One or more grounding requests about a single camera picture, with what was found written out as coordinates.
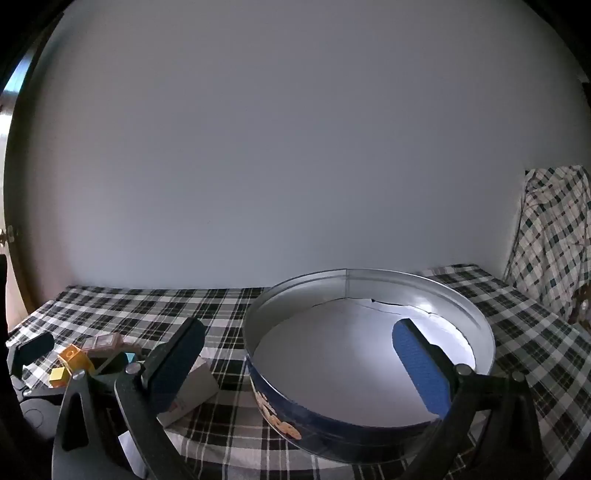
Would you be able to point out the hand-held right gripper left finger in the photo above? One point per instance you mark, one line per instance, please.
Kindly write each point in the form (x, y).
(178, 364)

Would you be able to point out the round blue cookie tin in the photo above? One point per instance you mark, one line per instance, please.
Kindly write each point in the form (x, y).
(286, 415)

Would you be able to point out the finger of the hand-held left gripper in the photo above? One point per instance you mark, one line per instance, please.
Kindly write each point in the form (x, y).
(36, 346)
(108, 363)

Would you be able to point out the small yellow cube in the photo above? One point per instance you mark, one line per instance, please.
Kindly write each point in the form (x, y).
(58, 377)

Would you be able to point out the plain white toy block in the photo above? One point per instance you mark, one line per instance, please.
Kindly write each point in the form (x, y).
(131, 454)

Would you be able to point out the white paper liner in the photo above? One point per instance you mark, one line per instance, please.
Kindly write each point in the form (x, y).
(341, 355)

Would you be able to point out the plaid bed sheet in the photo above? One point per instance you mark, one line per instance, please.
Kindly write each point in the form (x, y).
(221, 314)

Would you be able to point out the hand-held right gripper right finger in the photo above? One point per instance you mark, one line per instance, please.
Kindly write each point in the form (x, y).
(422, 369)

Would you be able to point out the door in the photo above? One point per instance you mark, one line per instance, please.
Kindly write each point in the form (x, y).
(11, 92)

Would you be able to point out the yellow studded toy block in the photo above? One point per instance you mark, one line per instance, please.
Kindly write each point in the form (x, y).
(74, 360)

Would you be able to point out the metal door knob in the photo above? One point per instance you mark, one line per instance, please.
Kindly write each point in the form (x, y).
(5, 234)

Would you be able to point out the white picture toy block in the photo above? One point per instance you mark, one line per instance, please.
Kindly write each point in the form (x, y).
(196, 387)

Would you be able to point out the plaid draped cloth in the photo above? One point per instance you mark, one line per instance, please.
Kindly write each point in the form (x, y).
(554, 230)

